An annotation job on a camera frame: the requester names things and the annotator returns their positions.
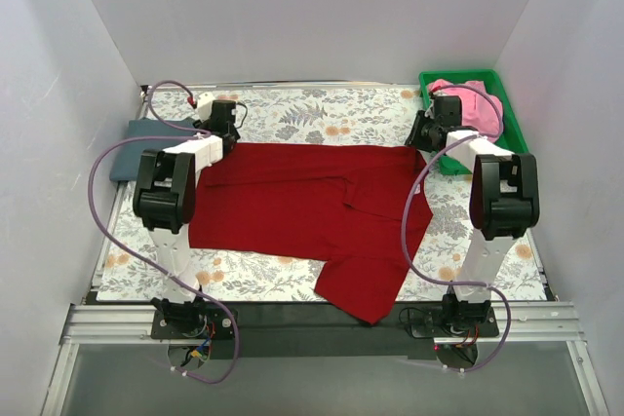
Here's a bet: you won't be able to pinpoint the red t-shirt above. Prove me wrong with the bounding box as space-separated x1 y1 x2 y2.
189 143 433 323

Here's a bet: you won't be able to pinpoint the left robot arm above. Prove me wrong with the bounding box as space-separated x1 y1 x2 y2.
133 95 240 338

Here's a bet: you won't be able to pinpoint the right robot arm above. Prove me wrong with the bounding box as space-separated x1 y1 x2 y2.
406 95 540 339

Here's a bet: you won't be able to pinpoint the pink t-shirt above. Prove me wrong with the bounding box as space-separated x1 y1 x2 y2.
427 79 503 142

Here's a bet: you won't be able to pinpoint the floral patterned table mat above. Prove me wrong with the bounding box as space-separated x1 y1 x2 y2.
92 86 547 302

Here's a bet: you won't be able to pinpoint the green plastic bin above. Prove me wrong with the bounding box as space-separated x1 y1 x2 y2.
418 69 527 153

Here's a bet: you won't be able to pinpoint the folded blue-grey t-shirt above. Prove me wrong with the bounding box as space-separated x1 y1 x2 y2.
109 118 195 182

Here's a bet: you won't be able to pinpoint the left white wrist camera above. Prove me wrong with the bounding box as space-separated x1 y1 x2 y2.
187 92 215 121

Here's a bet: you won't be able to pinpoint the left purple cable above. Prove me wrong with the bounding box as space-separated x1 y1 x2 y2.
87 79 241 384

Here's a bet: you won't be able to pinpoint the purple cable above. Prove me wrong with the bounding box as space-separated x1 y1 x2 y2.
402 85 512 376
87 79 241 384

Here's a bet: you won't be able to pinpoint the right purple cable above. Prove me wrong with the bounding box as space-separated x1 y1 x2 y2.
402 85 512 376

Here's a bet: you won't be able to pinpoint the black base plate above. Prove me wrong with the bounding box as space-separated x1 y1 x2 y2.
149 302 501 361

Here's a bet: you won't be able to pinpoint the aluminium frame rail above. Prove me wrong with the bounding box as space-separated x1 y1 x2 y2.
43 301 609 415

